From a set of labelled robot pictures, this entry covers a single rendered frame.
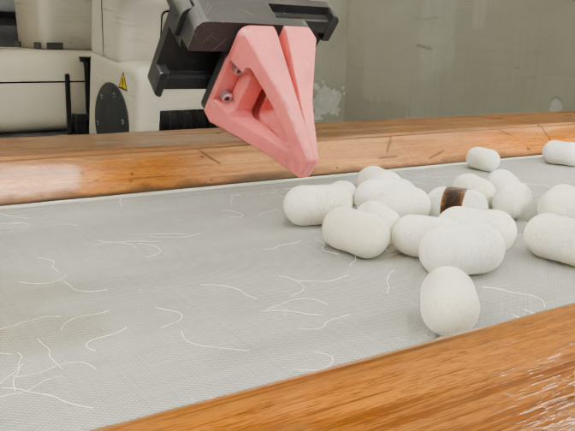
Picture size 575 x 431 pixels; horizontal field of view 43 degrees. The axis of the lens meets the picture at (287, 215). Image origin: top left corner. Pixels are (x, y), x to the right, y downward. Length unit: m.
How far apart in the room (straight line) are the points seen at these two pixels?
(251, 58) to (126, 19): 0.58
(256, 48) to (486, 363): 0.25
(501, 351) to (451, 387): 0.03
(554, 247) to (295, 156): 0.14
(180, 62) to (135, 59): 0.54
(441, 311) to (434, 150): 0.38
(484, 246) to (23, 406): 0.19
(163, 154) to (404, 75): 2.36
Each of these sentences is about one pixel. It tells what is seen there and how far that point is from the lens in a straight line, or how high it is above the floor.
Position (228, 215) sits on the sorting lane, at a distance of 0.41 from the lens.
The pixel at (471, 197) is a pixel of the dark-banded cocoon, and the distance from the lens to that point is 0.41.
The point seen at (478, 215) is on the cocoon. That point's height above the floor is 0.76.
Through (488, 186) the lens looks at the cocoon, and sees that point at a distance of 0.44.
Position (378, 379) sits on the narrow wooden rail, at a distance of 0.17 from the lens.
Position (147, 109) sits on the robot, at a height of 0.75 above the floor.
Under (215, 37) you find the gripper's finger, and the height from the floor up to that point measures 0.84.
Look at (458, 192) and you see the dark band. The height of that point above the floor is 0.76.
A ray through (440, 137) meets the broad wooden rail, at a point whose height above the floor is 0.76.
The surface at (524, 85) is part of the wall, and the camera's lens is 2.48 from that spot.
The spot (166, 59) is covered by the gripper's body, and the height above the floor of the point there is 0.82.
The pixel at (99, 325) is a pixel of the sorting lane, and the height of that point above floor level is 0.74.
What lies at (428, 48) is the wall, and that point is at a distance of 2.74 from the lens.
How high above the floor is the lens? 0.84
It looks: 13 degrees down
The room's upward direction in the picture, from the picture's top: 1 degrees clockwise
